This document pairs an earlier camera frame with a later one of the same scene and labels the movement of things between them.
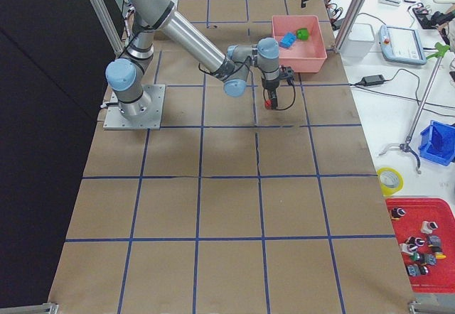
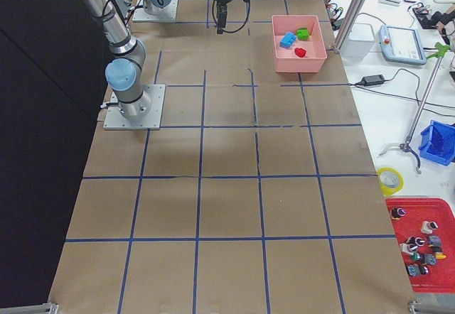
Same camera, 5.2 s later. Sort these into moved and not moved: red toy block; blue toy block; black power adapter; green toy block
Moved: red toy block
Not moved: black power adapter; blue toy block; green toy block
